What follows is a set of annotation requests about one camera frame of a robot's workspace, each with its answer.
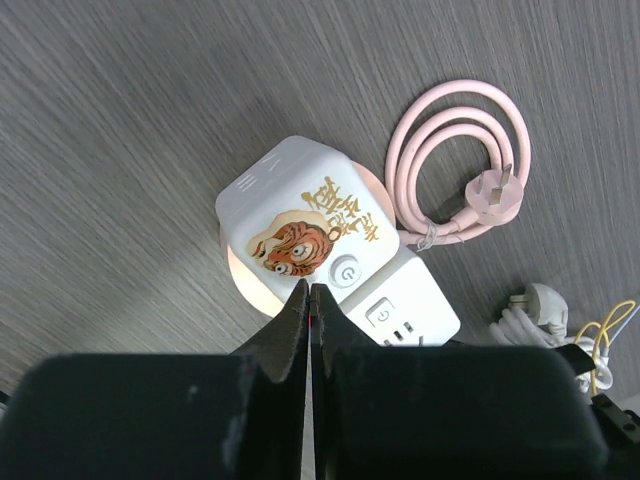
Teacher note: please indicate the pink round socket base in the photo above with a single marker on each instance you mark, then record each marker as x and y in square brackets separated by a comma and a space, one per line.
[251, 287]

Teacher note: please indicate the pink three-pin plug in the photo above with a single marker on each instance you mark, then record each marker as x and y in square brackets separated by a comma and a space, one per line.
[495, 196]

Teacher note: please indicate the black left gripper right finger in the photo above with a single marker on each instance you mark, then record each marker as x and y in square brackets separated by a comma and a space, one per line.
[451, 412]

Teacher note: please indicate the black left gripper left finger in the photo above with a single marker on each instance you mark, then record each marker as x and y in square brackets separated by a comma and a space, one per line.
[166, 416]

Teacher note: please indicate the white cube socket plain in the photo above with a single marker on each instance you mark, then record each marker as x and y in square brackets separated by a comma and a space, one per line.
[402, 305]

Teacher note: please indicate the white cube socket tiger sticker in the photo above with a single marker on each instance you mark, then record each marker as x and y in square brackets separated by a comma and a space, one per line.
[302, 211]

